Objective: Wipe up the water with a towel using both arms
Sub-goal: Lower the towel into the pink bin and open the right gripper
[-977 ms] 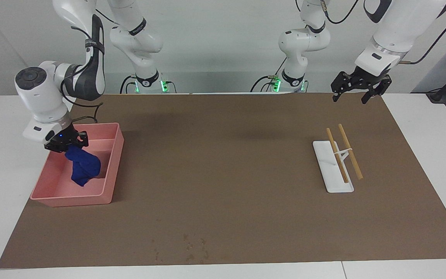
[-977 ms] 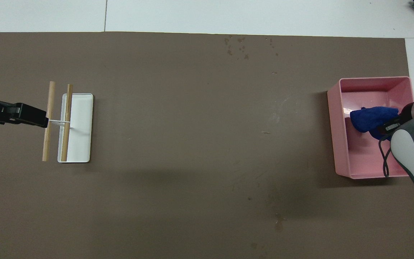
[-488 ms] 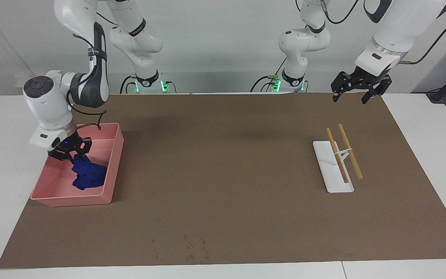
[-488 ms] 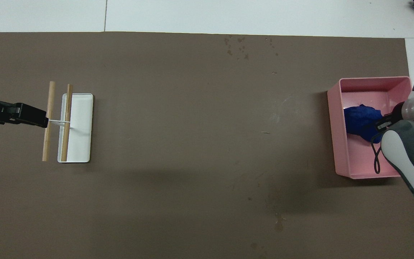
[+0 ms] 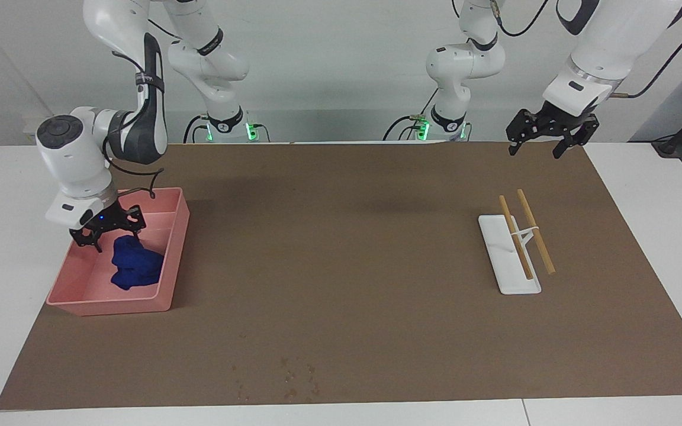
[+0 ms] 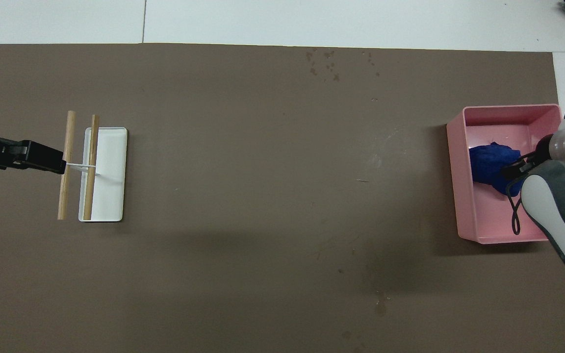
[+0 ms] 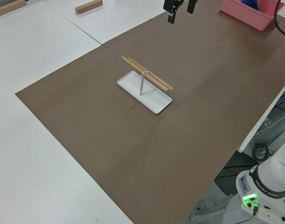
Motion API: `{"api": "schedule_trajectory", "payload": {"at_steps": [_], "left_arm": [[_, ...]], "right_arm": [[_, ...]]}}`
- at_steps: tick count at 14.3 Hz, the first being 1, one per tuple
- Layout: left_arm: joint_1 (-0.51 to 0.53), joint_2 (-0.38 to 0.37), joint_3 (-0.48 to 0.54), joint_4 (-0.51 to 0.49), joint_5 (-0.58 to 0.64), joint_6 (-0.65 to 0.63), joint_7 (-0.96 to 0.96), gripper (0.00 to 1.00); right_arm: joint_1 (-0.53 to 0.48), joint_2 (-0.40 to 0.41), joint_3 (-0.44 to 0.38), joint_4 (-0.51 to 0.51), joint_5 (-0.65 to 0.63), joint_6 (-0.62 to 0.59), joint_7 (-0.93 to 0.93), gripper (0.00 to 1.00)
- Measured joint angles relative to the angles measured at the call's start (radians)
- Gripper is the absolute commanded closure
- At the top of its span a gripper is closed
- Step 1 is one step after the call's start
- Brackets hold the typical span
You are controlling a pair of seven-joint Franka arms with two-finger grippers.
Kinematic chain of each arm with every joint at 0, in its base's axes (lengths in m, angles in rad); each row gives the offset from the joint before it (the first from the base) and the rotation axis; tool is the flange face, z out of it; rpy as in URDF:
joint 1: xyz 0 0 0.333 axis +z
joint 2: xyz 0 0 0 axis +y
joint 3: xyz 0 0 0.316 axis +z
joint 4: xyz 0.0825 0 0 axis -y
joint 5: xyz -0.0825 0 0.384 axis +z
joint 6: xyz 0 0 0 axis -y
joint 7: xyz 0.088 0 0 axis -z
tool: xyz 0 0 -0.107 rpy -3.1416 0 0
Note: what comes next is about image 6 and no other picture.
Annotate blue towel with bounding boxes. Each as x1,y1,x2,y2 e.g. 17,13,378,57
469,142,528,198

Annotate pink plastic bin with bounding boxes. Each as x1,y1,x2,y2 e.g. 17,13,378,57
446,103,565,245

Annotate brown table mat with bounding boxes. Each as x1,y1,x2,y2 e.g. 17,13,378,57
0,43,565,353

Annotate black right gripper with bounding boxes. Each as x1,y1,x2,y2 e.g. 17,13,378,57
502,134,553,180

